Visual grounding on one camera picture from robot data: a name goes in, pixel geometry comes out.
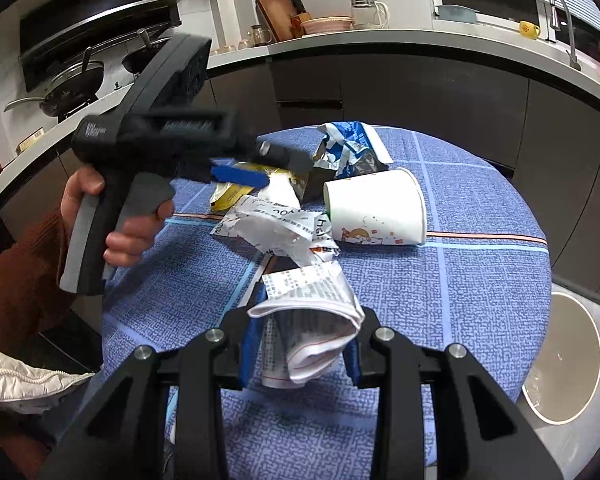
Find white quilted jacket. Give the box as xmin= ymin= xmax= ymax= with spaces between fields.
xmin=0 ymin=342 xmax=98 ymax=413

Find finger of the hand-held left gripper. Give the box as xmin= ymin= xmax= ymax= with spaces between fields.
xmin=180 ymin=157 xmax=272 ymax=189
xmin=237 ymin=137 xmax=315 ymax=173

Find printed paper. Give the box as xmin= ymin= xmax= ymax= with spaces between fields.
xmin=247 ymin=262 xmax=366 ymax=388

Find blue checked tablecloth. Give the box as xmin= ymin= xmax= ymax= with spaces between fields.
xmin=100 ymin=125 xmax=553 ymax=480

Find black wok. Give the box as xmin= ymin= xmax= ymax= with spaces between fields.
xmin=121 ymin=29 xmax=173 ymax=73

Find white paper cup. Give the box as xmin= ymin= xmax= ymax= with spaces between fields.
xmin=322 ymin=167 xmax=428 ymax=247

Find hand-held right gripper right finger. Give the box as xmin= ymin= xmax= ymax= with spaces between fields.
xmin=345 ymin=310 xmax=563 ymax=480

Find white kitchen countertop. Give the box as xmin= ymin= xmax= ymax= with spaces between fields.
xmin=0 ymin=25 xmax=600 ymax=206

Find yellow wrapper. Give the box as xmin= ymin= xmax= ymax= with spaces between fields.
xmin=209 ymin=160 xmax=306 ymax=213

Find black range hood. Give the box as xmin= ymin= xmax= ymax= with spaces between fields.
xmin=17 ymin=0 xmax=186 ymax=93

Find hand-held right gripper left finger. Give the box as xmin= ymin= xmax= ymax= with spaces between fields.
xmin=37 ymin=307 xmax=261 ymax=480

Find metal faucet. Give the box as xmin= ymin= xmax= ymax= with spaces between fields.
xmin=549 ymin=0 xmax=582 ymax=71

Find glass kettle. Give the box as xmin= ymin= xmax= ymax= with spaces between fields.
xmin=350 ymin=0 xmax=390 ymax=30

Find black frying pan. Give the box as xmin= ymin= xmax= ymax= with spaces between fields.
xmin=5 ymin=47 xmax=105 ymax=116

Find pink basin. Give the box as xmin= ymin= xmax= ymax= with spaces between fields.
xmin=300 ymin=16 xmax=355 ymax=37

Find small black packet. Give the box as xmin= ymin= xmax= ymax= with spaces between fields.
xmin=300 ymin=167 xmax=338 ymax=204

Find knife block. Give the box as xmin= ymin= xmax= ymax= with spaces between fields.
xmin=289 ymin=0 xmax=312 ymax=36

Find person's left hand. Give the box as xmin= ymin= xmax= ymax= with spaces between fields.
xmin=62 ymin=165 xmax=176 ymax=268

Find grey-blue basin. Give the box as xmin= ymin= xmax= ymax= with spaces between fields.
xmin=436 ymin=4 xmax=480 ymax=23

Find dark kitchen cabinets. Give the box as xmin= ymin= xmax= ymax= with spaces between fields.
xmin=0 ymin=52 xmax=600 ymax=311

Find blue and white packet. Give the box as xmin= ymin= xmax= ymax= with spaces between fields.
xmin=312 ymin=121 xmax=393 ymax=181

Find person's left forearm brown sleeve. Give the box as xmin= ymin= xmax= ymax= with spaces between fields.
xmin=0 ymin=207 xmax=78 ymax=346

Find white round trash bin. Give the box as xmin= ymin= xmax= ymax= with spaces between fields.
xmin=520 ymin=290 xmax=600 ymax=426

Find flat yellow box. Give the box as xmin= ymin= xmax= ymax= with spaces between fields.
xmin=16 ymin=127 xmax=46 ymax=153

